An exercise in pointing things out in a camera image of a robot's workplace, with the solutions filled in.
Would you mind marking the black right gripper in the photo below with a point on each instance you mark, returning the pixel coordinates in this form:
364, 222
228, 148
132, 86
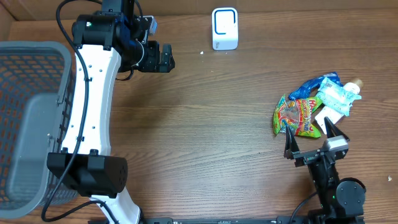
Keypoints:
291, 150

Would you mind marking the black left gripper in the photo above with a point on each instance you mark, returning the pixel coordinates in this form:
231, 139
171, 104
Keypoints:
153, 63

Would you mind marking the colourful gummy candy bag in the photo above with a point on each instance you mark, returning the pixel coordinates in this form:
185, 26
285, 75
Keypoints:
297, 115

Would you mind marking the blue snack wrapper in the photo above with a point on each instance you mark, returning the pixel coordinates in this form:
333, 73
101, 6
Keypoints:
307, 87

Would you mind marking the teal wet wipes pack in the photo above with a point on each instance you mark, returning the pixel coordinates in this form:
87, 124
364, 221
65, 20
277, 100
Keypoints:
336, 97

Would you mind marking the white tube gold cap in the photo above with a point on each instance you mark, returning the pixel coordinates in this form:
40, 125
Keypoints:
355, 86

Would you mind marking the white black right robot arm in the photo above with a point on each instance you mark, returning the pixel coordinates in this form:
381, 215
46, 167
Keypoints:
341, 200

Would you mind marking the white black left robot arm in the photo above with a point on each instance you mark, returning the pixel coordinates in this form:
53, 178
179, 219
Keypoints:
113, 40

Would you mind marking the white barcode scanner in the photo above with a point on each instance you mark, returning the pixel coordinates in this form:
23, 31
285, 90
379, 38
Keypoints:
225, 31

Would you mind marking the grey plastic mesh basket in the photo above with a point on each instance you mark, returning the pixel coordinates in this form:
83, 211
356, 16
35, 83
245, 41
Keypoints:
37, 87

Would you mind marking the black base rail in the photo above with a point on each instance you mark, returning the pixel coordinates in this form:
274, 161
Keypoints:
277, 220

